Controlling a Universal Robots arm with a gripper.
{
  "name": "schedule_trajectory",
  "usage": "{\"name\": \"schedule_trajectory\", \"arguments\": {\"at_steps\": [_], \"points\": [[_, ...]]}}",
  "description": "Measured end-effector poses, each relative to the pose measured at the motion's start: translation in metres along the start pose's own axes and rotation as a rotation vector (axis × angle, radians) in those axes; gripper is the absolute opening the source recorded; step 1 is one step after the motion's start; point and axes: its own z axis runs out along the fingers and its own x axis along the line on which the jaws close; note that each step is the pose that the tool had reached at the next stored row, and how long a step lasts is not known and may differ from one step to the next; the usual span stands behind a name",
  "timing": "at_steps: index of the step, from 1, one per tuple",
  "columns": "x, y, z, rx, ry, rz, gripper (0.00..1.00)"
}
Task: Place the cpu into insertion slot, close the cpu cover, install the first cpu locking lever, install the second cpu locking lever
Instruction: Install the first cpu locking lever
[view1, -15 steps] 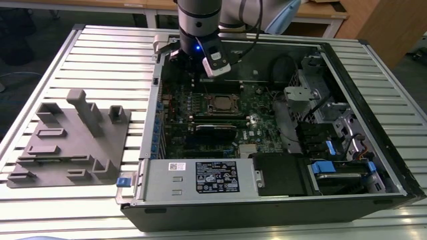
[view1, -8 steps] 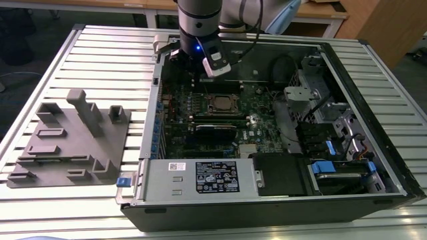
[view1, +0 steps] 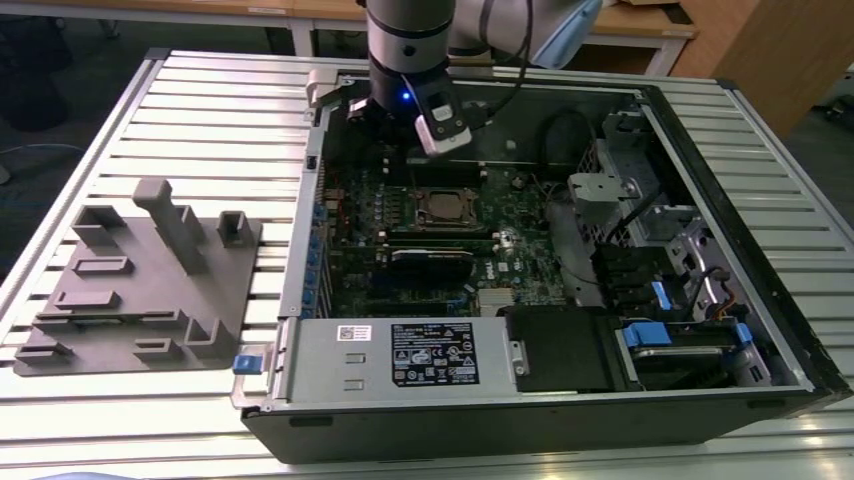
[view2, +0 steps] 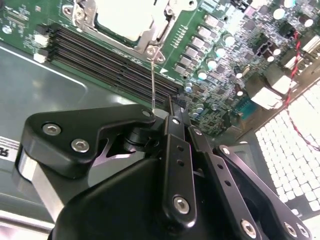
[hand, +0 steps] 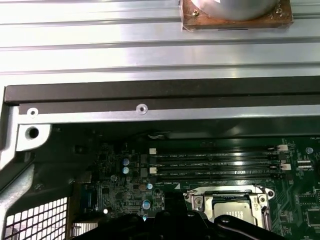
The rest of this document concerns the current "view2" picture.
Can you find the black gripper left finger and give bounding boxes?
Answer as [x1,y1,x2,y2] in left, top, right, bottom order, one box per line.
[12,96,198,230]

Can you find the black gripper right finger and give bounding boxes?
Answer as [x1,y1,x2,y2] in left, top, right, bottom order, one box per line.
[176,97,313,240]

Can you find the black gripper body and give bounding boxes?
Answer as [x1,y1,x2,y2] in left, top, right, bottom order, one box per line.
[48,157,236,240]

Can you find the wire locking lever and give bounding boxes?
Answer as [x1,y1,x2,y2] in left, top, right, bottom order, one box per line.
[150,58,157,111]

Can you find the metal socket cover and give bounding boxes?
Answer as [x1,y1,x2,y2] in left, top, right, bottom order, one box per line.
[73,0,176,55]

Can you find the silver CPU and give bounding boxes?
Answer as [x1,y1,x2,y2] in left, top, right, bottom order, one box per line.
[96,0,154,43]

